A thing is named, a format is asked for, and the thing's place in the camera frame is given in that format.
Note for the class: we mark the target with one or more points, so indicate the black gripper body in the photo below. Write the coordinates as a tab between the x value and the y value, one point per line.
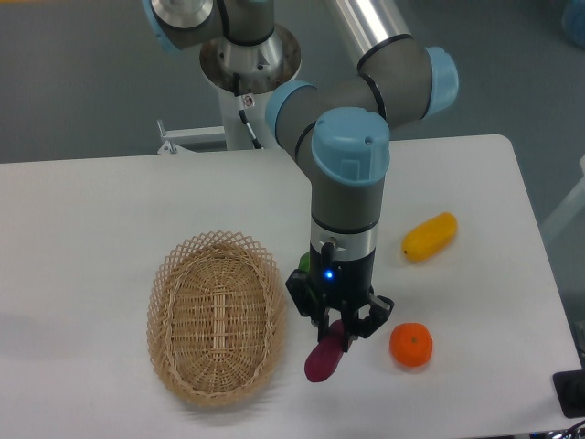
344	286

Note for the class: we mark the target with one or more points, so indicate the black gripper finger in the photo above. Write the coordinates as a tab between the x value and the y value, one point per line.
308	302
362	319

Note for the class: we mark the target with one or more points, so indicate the purple sweet potato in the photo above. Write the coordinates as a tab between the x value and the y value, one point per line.
324	358

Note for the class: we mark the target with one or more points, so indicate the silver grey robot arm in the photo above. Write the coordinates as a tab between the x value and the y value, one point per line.
338	137

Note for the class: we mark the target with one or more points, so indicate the green bok choy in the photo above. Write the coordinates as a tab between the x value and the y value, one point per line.
304	264

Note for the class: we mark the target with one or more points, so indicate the orange tangerine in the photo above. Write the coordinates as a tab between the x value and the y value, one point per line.
411	344

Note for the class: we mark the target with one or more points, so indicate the oval woven wicker basket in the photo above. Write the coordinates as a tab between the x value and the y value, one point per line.
216	320

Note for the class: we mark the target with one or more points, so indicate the yellow mango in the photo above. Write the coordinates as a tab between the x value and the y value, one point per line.
430	237

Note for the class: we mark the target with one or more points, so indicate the black device at table edge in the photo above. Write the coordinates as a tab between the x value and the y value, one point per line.
569	387

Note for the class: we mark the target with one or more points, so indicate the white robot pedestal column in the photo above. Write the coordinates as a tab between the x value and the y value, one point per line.
249	118

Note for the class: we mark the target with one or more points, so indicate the white metal mounting frame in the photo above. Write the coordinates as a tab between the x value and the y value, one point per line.
207	139

